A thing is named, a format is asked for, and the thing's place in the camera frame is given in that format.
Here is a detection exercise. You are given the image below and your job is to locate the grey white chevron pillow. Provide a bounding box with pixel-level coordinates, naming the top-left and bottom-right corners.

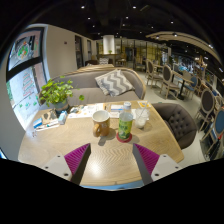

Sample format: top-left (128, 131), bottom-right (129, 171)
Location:
top-left (94, 68), bottom-right (136, 98)

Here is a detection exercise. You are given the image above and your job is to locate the yellow square table sticker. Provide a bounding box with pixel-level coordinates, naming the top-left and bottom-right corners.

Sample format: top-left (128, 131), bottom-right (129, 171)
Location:
top-left (137, 100), bottom-right (152, 109)

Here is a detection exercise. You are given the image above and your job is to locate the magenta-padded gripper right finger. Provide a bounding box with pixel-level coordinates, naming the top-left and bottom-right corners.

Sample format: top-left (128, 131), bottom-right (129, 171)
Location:
top-left (132, 143), bottom-right (183, 186)

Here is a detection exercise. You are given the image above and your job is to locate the group of dining chairs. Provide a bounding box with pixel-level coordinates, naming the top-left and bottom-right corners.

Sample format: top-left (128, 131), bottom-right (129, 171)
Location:
top-left (143, 58), bottom-right (224, 161)

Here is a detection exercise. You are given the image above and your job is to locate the printed paper menu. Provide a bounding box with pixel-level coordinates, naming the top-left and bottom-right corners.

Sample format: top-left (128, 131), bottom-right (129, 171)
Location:
top-left (68, 103), bottom-right (105, 120)

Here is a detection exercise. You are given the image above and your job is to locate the window with festive stickers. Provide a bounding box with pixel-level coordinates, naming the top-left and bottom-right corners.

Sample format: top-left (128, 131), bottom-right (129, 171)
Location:
top-left (5, 28), bottom-right (46, 116)

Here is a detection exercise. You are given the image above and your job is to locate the grey curved sofa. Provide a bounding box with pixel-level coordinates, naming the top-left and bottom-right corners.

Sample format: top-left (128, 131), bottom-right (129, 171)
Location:
top-left (38, 63), bottom-right (148, 108)

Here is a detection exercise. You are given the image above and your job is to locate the grey tufted armchair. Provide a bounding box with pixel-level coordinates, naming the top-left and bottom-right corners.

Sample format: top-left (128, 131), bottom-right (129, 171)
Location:
top-left (151, 102), bottom-right (198, 150)

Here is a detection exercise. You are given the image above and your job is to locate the group of ceiling spotlights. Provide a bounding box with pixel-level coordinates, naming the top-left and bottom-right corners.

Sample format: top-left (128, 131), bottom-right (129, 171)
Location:
top-left (78, 3), bottom-right (224, 73)

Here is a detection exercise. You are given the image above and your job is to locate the green-labelled clear drink bottle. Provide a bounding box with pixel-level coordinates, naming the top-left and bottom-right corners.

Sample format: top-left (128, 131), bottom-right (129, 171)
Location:
top-left (117, 100), bottom-right (134, 141)

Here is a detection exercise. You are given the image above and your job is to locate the green potted plant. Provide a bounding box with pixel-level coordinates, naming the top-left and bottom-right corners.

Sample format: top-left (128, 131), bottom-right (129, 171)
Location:
top-left (38, 75), bottom-right (85, 116)

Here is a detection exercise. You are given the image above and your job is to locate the white round column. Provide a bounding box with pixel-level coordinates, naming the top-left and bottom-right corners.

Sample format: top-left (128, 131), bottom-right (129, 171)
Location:
top-left (102, 34), bottom-right (116, 55)

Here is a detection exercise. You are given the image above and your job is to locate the tan mug with white inside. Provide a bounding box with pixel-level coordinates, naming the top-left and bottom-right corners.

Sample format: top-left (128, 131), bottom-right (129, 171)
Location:
top-left (91, 109), bottom-right (111, 138)

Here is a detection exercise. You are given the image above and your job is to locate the white flat box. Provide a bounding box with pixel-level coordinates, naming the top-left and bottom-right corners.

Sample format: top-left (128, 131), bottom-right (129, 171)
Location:
top-left (109, 103), bottom-right (125, 119)

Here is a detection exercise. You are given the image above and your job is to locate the wooden cutout table sign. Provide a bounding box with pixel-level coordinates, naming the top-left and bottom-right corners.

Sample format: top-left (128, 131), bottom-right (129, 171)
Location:
top-left (41, 109), bottom-right (59, 125)

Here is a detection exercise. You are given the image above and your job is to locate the light blue tissue pack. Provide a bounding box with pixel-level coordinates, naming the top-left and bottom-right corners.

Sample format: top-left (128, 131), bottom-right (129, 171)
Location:
top-left (57, 110), bottom-right (69, 126)

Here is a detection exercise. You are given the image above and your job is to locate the small blue white box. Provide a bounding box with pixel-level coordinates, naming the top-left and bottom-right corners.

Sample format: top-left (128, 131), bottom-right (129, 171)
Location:
top-left (32, 117), bottom-right (44, 129)

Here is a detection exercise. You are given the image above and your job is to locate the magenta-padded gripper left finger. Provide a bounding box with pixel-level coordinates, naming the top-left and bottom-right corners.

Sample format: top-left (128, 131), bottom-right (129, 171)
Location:
top-left (41, 143), bottom-right (92, 186)

